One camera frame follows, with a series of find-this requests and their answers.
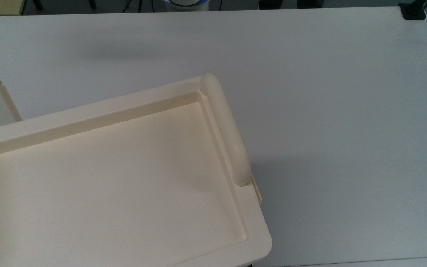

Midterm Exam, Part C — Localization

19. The white robot base blue ring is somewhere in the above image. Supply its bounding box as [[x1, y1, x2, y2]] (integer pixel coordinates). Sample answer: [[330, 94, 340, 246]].
[[165, 0, 209, 10]]

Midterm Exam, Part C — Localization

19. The black table clamp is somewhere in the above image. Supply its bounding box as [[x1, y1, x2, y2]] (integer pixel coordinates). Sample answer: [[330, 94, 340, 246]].
[[398, 1, 427, 20]]

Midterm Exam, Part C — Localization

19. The cream rounded cabinet bar handle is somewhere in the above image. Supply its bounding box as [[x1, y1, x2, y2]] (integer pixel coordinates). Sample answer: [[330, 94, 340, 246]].
[[201, 72, 251, 187]]

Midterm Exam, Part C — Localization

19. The cream plastic tray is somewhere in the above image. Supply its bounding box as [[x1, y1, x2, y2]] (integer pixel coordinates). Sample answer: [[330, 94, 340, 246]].
[[0, 76, 272, 267]]

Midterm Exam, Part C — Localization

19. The cream cabinet side tab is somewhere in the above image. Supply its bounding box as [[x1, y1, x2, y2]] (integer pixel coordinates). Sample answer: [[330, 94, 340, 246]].
[[250, 175, 263, 205]]

